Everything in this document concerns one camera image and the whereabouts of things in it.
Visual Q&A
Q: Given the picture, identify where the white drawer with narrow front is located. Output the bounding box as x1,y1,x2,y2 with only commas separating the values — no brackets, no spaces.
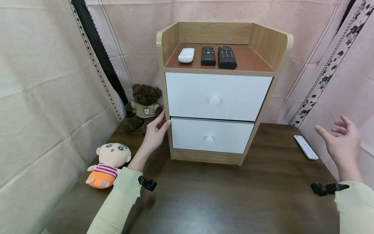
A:
171,117,255,154

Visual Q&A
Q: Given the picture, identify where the person's right hand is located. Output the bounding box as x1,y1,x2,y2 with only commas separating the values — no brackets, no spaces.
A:
314,115,363,171

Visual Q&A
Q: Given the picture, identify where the plush doll striped shirt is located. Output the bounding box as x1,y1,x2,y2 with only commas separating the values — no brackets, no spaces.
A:
85,143,132,189

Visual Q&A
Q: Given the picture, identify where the wooden nightstand cabinet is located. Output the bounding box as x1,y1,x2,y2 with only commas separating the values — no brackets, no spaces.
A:
156,22,294,166

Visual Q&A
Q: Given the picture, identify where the brown teddy bear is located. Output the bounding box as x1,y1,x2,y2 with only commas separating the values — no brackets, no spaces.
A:
121,84,164,135

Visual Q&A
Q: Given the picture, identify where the person's right forearm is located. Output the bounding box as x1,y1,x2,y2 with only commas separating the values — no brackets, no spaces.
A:
333,164,374,234

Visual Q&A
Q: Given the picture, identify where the black wrist band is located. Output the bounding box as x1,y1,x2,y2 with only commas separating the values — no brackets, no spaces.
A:
310,182,350,197
138,176,158,192

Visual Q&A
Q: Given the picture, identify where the short black remote control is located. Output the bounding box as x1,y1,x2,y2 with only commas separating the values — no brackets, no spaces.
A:
200,46,217,66

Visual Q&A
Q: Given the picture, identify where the person's left forearm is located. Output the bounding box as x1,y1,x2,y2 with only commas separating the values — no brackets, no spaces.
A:
86,147,152,234

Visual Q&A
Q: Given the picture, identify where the white drawer with wide front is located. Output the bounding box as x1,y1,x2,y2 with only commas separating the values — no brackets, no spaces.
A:
165,72,273,122

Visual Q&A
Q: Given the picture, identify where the short white remote control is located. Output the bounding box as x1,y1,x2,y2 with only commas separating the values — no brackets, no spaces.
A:
178,48,195,63

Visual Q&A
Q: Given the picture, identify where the person's left hand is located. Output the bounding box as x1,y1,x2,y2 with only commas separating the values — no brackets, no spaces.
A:
141,111,172,154

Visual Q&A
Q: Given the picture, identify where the long black remote control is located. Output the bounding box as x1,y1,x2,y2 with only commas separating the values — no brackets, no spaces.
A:
218,45,238,69

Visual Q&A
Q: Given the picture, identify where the slim white remote control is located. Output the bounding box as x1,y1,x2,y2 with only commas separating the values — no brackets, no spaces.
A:
293,135,319,160

